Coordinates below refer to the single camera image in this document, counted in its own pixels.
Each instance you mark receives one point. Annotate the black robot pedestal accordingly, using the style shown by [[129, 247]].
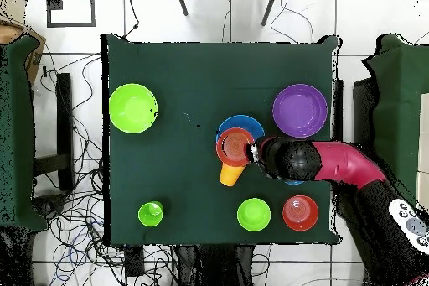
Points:
[[214, 266]]

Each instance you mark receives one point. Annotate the black tripod leg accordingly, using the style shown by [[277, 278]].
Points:
[[181, 1], [270, 6]]

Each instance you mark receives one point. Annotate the small light green bowl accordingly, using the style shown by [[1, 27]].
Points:
[[253, 215]]

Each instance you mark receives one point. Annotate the orange bowl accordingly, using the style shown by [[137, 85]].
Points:
[[234, 146], [300, 213]]

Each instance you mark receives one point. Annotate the green stepped cup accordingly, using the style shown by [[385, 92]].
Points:
[[150, 214]]

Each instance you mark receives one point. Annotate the purple bowl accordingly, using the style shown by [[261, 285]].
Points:
[[300, 111]]

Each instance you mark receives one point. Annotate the green cloth side table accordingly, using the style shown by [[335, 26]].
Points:
[[402, 98], [15, 131]]

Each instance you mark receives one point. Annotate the orange-yellow stepped cup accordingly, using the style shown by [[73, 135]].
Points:
[[229, 176]]

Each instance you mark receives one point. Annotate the brown cardboard box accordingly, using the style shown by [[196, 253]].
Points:
[[33, 54]]

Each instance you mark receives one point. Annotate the dark green tablecloth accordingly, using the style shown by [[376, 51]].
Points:
[[167, 182]]

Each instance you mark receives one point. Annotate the grey stand base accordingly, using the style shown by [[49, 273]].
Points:
[[48, 203]]

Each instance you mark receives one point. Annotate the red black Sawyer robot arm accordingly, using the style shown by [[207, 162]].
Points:
[[352, 165]]

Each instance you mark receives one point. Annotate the small blue bowl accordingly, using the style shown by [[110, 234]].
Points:
[[294, 183]]

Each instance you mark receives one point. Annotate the black floor stand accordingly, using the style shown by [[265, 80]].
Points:
[[65, 115]]

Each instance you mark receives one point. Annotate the black box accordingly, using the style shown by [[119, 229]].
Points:
[[363, 108]]

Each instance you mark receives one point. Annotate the large green bowl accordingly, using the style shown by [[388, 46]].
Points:
[[133, 108]]

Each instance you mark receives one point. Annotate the large blue bowl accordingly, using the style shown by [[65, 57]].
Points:
[[244, 121]]

